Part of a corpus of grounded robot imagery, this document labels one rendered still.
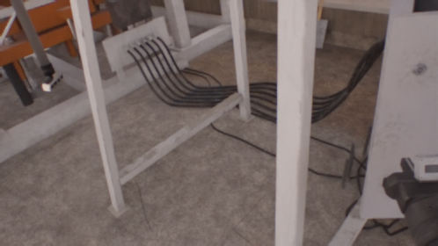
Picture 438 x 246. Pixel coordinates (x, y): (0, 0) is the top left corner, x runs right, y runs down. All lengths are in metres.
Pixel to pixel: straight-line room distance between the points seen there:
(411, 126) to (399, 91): 0.11
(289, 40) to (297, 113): 0.17
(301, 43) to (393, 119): 0.29
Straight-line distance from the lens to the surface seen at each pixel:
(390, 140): 0.88
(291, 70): 0.74
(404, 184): 0.71
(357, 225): 1.59
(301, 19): 0.70
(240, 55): 2.29
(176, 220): 1.97
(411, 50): 0.77
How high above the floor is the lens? 1.48
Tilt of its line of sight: 34 degrees down
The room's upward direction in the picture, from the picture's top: 10 degrees counter-clockwise
